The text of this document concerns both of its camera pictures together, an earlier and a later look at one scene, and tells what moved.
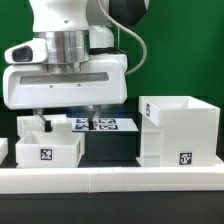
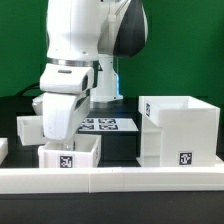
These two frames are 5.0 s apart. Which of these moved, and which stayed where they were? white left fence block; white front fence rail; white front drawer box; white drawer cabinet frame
Moved: white front drawer box
Stayed: white front fence rail; white drawer cabinet frame; white left fence block
